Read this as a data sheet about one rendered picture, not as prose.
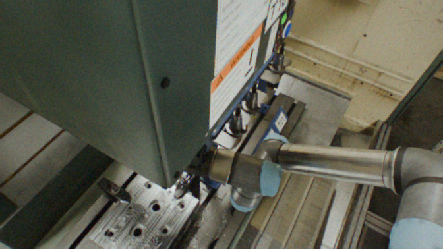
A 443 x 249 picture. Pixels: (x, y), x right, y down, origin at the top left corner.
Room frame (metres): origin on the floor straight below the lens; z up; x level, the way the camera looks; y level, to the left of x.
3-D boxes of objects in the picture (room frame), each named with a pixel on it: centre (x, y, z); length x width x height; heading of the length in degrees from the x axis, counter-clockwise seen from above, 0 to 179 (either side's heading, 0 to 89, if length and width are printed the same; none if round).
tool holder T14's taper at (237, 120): (0.58, -0.05, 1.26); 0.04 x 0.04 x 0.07
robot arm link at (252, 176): (0.33, -0.09, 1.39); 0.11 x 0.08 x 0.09; 79
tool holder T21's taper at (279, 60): (0.88, -0.20, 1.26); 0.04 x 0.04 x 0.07
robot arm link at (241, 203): (0.35, -0.09, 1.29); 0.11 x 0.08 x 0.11; 151
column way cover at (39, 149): (0.59, 0.59, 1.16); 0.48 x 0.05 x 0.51; 153
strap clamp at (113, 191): (0.44, 0.34, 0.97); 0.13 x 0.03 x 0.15; 63
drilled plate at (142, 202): (0.35, 0.21, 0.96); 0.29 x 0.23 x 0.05; 153
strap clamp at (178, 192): (0.49, 0.10, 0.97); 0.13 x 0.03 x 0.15; 153
